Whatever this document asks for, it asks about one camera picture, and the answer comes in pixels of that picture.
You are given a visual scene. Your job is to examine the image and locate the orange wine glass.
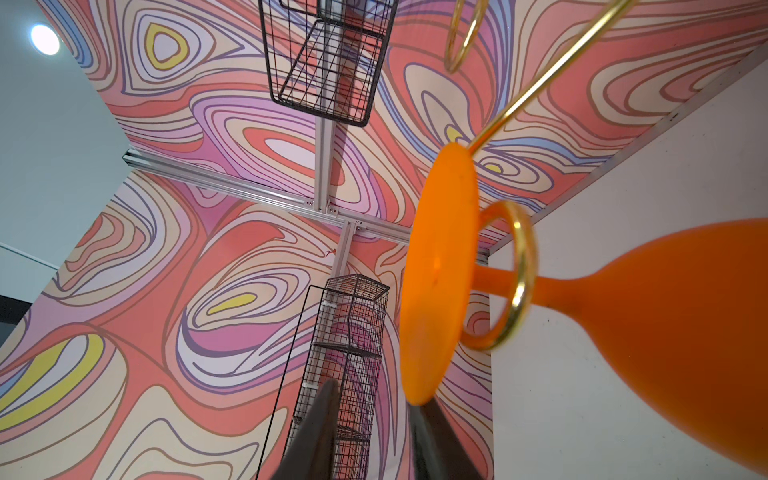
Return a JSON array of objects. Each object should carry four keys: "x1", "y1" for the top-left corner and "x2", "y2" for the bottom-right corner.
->
[{"x1": 399, "y1": 143, "x2": 767, "y2": 474}]

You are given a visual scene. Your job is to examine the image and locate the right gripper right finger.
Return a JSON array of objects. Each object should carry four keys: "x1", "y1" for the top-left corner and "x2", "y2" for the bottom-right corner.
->
[{"x1": 408, "y1": 400, "x2": 482, "y2": 480}]

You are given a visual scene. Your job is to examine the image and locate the black wire basket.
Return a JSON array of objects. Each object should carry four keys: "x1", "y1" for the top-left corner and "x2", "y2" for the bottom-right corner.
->
[
  {"x1": 258, "y1": 0, "x2": 399, "y2": 127},
  {"x1": 265, "y1": 274, "x2": 389, "y2": 479}
]

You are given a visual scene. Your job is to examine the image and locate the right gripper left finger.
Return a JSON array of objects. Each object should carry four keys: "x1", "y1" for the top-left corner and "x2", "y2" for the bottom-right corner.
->
[{"x1": 271, "y1": 379, "x2": 340, "y2": 480}]

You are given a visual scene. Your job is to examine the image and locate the black wire basket left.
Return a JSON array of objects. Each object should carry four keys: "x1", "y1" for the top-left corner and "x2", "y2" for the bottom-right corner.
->
[{"x1": 265, "y1": 274, "x2": 389, "y2": 479}]

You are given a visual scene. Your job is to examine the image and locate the gold wire glass rack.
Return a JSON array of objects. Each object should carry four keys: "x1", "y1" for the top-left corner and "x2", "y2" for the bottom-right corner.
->
[{"x1": 443, "y1": 0, "x2": 637, "y2": 353}]

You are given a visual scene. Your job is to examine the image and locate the black wire basket back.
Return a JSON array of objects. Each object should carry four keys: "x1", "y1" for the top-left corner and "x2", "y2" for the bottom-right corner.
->
[{"x1": 258, "y1": 0, "x2": 399, "y2": 127}]

